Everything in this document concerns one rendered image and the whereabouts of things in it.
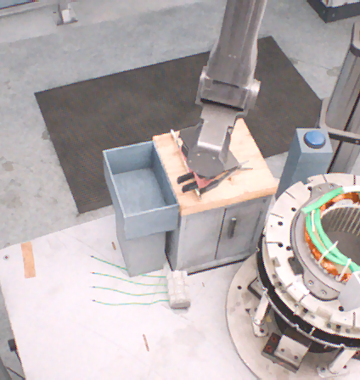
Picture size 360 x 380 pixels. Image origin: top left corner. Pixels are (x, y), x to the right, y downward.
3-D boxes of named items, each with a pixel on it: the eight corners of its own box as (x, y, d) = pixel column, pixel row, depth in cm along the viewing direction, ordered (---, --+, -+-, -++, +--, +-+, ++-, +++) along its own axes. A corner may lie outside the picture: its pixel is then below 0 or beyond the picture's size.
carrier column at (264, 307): (255, 328, 122) (273, 282, 106) (250, 318, 124) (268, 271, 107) (266, 325, 123) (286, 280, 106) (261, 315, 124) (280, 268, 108)
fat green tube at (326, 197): (301, 219, 99) (304, 213, 97) (292, 201, 101) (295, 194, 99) (374, 200, 102) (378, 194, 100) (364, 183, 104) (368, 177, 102)
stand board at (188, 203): (180, 216, 110) (181, 209, 108) (152, 143, 120) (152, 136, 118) (276, 193, 114) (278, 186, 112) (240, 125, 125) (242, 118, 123)
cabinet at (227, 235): (174, 280, 131) (182, 215, 110) (151, 215, 141) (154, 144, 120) (253, 259, 135) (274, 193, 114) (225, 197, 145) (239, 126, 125)
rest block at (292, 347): (282, 337, 119) (287, 326, 115) (306, 350, 118) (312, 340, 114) (272, 354, 117) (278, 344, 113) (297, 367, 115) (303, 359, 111)
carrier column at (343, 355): (329, 377, 116) (362, 338, 100) (324, 366, 118) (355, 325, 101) (340, 373, 117) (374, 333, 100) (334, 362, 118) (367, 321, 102)
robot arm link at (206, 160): (262, 75, 84) (205, 61, 84) (248, 133, 77) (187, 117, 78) (245, 128, 94) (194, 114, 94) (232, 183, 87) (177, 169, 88)
